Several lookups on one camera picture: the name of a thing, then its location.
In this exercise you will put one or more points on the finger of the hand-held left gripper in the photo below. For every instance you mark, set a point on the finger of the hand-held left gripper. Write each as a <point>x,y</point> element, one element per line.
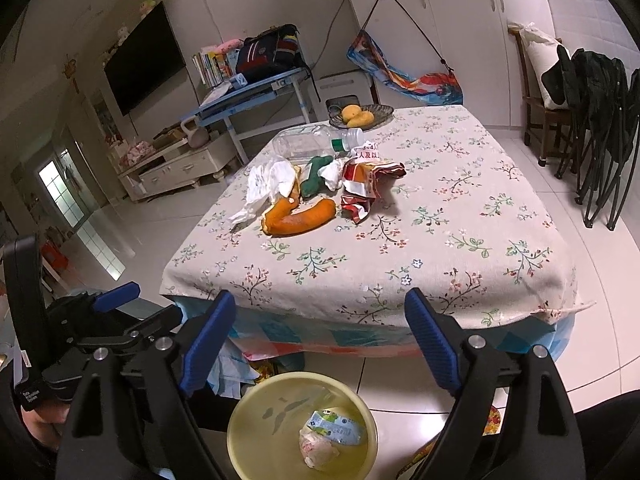
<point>145,327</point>
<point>117,295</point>

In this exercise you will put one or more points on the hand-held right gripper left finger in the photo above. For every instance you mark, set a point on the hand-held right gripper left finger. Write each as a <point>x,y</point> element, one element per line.
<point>207,340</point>

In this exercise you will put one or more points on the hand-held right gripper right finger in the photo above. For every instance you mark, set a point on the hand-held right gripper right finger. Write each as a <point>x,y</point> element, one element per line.
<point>432,340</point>

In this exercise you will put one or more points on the yellow plastic bin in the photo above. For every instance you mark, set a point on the yellow plastic bin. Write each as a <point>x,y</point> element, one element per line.
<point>260,410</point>

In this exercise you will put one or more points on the orange sausage-shaped packet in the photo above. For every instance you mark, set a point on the orange sausage-shaped packet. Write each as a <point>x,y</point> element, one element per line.
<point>305,217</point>

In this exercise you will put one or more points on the white tissue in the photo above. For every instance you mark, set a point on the white tissue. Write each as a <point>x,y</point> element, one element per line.
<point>265,180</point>
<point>331,174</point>

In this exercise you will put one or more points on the red white wrapper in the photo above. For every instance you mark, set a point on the red white wrapper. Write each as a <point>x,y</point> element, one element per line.
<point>365,180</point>

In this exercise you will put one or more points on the orange peel strip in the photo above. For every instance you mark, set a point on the orange peel strip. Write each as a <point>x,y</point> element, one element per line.
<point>295,185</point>

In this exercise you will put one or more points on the person's left forearm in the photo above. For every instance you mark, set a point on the person's left forearm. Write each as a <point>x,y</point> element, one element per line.
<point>45,427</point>

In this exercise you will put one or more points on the pale plastic bag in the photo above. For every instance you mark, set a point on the pale plastic bag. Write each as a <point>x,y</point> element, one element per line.
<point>227,375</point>

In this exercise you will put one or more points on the blue orange patchwork undercloth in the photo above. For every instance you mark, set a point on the blue orange patchwork undercloth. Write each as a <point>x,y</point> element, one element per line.
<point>350,335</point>

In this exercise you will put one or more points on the floral white tablecloth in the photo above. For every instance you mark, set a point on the floral white tablecloth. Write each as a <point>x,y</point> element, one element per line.
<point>400,240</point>

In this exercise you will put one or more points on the blue green white wrapper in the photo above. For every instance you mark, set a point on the blue green white wrapper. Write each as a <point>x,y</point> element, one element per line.
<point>332,427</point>

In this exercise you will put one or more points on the cream television stand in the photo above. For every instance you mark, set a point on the cream television stand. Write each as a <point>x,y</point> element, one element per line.
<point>175,167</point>

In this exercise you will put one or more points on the white tissue ball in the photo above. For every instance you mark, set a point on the white tissue ball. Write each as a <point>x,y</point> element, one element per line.
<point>316,447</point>

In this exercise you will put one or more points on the green packet with white label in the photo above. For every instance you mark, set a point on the green packet with white label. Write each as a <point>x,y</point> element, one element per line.
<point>314,177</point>

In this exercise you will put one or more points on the clear plastic bottle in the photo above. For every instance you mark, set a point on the clear plastic bottle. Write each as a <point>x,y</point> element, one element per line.
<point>305,142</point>

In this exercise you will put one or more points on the white papers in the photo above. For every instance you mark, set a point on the white papers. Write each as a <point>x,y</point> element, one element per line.
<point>216,94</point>

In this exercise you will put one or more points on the yellow mango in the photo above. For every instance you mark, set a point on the yellow mango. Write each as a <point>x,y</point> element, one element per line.
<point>350,110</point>
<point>361,120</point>

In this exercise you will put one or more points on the blue study desk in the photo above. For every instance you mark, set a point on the blue study desk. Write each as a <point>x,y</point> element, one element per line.
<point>245,97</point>

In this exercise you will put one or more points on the black flat television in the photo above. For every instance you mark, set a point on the black flat television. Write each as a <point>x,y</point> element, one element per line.
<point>145,60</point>

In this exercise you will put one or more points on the wooden chair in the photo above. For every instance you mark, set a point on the wooden chair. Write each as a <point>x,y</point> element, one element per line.
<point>542,120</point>

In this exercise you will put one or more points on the small blue box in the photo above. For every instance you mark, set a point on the small blue box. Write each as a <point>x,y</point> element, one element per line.
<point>238,80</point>

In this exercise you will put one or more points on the row of books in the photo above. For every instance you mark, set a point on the row of books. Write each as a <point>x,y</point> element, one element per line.
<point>212,65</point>

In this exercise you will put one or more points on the black folding chair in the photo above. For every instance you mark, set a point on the black folding chair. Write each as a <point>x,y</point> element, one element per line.
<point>595,110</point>
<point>627,160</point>

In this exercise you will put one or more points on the white air purifier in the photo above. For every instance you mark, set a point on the white air purifier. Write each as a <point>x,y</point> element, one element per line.
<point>340,87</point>

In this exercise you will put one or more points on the dark striped backpack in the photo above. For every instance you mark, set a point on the dark striped backpack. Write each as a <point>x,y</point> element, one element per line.
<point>267,55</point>

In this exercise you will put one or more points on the white pillow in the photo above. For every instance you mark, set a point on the white pillow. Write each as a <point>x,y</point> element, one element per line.
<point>537,55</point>

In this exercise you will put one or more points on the white cabinet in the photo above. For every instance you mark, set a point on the white cabinet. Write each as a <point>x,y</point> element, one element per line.
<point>450,25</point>

